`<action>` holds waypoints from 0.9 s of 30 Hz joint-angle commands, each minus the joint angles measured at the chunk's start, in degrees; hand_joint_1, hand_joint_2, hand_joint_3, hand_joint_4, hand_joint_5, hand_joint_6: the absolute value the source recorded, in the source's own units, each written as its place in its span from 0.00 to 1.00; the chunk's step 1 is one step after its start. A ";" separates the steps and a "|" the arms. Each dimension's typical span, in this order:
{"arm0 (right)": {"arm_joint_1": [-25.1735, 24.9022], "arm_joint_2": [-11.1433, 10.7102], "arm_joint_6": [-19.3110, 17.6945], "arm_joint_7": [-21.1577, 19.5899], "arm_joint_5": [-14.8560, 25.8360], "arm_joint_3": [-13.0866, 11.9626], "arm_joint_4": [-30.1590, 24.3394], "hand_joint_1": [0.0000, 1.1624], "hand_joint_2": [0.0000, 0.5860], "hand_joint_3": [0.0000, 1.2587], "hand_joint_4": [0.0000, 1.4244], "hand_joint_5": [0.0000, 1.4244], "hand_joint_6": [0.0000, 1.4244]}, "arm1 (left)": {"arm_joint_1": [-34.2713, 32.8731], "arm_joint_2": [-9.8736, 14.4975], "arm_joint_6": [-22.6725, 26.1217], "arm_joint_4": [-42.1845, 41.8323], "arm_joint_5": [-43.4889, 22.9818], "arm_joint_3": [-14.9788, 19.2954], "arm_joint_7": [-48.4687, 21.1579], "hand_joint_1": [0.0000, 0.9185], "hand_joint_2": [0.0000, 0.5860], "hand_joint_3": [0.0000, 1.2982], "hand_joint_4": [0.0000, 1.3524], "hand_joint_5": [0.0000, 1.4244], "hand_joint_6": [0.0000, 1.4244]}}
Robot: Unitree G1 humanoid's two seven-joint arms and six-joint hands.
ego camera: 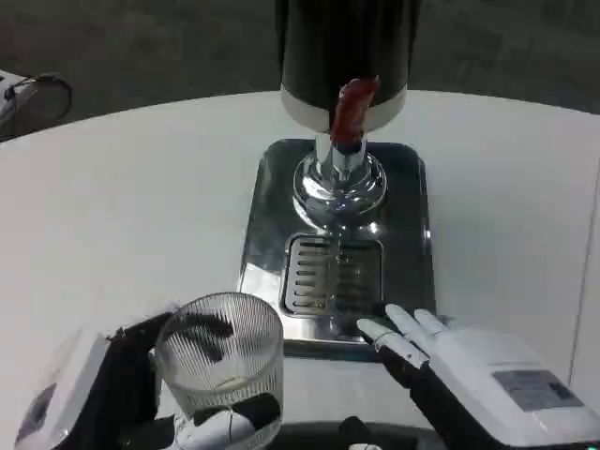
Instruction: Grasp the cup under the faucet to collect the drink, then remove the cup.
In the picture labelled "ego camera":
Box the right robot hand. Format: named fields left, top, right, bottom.
left=356, top=303, right=600, bottom=450

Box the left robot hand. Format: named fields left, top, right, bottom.
left=13, top=299, right=283, bottom=450

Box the clear ribbed glass cup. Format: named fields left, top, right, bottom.
left=154, top=291, right=286, bottom=424

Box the black robot torso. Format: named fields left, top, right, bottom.
left=279, top=415, right=446, bottom=450

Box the steel drip tray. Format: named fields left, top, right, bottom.
left=237, top=138, right=438, bottom=362

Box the slotted steel drip grid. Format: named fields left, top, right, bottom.
left=279, top=232, right=383, bottom=316

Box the white device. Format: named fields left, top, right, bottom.
left=0, top=69, right=30, bottom=140

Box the red tap lever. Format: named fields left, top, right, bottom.
left=329, top=74, right=380, bottom=143

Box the black drink dispenser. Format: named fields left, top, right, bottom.
left=274, top=0, right=421, bottom=235

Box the black cable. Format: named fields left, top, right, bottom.
left=3, top=72, right=74, bottom=124

